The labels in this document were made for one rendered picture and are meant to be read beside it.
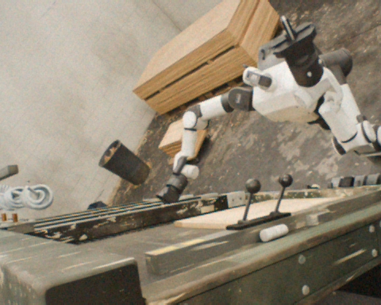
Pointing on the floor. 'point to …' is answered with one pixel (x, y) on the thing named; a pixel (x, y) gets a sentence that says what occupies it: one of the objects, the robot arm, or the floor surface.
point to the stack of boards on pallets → (208, 55)
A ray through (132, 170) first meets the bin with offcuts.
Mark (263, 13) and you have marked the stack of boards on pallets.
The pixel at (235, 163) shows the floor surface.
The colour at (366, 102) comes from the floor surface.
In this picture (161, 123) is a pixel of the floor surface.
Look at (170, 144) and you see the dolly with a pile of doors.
